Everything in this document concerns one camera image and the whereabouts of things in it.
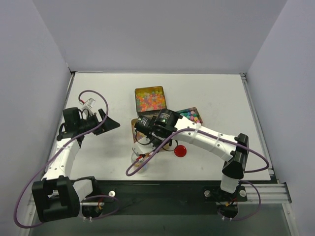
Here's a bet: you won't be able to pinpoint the red jar lid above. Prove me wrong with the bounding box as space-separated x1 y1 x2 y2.
174 145 187 158

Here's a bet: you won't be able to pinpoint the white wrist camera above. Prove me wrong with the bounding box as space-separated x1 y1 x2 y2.
82 98 95 109
132 143 150 156

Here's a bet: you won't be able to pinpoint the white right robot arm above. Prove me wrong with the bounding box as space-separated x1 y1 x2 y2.
132 109 249 201

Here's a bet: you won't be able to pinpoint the gold tin neon star candies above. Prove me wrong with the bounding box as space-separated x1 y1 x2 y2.
134 86 167 113

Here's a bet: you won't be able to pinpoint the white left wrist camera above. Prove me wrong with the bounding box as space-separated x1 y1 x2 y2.
82 98 95 109

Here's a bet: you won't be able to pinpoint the aluminium frame rail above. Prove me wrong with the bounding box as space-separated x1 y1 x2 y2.
27 183 292 206

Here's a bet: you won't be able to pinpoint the gold tin pastel star candies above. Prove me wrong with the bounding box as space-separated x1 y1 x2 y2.
177 107 203 124

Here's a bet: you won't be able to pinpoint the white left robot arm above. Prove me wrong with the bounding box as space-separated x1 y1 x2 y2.
31 107 120 223

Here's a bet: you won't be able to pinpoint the clear glass jar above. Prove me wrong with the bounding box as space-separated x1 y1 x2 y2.
131 153 148 174

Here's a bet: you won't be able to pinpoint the gold tin popsicle candies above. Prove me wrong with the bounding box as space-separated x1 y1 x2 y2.
130 118 173 151

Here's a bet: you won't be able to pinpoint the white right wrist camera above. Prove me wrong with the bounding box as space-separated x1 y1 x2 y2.
132 143 150 156

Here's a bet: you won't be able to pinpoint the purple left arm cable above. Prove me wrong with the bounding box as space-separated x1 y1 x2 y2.
13 90 120 229

